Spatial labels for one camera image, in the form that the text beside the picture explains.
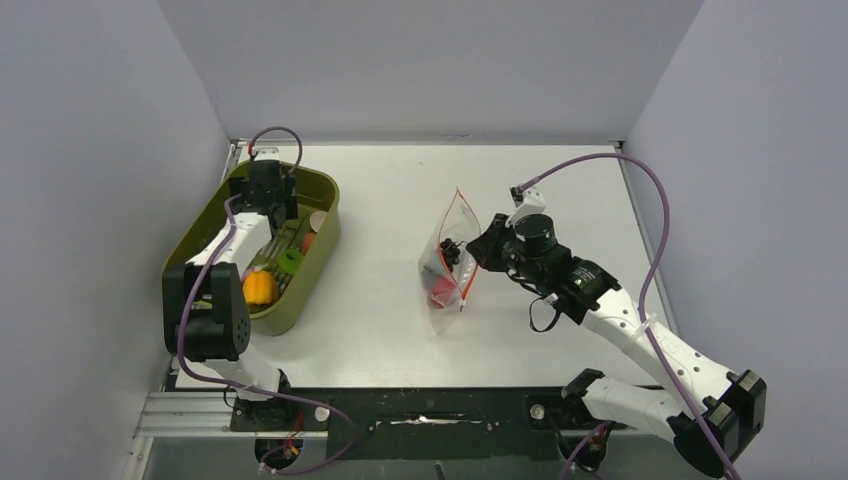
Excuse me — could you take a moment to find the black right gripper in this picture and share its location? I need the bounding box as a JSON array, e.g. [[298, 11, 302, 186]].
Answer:
[[469, 213, 546, 285]]

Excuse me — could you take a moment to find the black grape bunch toy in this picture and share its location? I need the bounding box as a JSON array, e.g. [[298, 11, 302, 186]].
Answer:
[[439, 237, 464, 273]]

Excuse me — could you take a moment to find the clear zip bag orange zipper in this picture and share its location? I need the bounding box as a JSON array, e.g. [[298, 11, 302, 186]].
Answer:
[[418, 190, 482, 335]]

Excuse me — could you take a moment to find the red yellow apple toy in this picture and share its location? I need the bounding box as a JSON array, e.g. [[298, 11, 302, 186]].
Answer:
[[427, 278, 460, 310]]

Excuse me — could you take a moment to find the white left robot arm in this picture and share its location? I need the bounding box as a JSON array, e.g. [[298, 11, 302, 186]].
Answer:
[[162, 160, 298, 402]]

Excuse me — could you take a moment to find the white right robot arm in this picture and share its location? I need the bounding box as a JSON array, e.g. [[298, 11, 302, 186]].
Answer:
[[467, 214, 767, 478]]

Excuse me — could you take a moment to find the white mushroom toy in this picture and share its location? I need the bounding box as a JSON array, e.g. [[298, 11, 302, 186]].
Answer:
[[308, 211, 328, 233]]

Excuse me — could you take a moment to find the orange round fruit toy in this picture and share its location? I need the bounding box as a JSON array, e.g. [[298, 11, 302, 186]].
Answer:
[[300, 231, 317, 255]]

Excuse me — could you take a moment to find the orange bell pepper toy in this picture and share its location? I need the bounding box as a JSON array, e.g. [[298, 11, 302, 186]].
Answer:
[[242, 270, 279, 306]]

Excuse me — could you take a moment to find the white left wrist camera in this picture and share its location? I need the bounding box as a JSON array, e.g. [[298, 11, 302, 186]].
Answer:
[[247, 147, 282, 162]]

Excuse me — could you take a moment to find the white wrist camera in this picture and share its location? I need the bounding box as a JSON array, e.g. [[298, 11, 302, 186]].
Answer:
[[506, 186, 546, 226], [247, 147, 282, 162]]

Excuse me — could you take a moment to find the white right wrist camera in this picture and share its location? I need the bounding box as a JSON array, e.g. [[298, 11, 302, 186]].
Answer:
[[506, 186, 546, 226]]

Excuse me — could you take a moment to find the black looped cable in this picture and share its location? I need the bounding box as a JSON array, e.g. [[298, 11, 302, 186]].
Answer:
[[523, 278, 564, 334]]

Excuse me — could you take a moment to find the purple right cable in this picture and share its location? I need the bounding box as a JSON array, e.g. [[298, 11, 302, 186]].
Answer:
[[511, 153, 743, 480]]

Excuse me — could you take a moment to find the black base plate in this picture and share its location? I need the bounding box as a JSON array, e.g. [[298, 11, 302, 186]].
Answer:
[[230, 387, 599, 461]]

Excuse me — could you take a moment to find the aluminium frame rail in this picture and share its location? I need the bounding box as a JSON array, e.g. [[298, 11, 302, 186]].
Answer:
[[133, 353, 233, 439]]

